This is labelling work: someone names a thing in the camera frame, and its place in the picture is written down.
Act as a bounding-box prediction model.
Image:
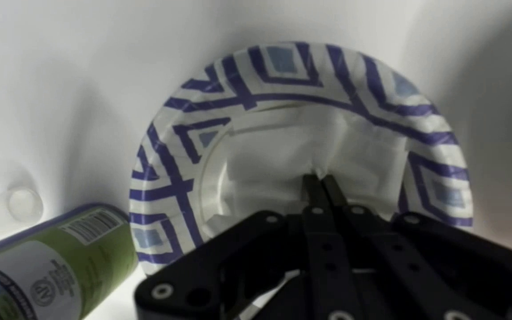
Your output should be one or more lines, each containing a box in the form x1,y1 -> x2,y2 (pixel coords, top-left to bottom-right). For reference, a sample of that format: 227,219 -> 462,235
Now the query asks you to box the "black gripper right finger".
323,177 -> 512,320

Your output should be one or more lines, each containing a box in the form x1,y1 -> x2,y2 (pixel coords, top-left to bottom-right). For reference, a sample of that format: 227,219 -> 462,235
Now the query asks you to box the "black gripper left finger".
133,173 -> 359,320

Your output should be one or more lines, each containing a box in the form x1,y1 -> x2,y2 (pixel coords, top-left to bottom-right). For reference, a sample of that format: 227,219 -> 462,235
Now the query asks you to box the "blue patterned paper bowl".
126,40 -> 476,282

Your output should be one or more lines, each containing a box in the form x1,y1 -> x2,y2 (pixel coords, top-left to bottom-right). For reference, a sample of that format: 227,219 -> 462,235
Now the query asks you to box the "blue green spray bottle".
0,203 -> 140,320

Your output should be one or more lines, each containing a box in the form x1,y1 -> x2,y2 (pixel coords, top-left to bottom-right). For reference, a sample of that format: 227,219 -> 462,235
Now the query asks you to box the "clear plastic cap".
0,180 -> 46,243

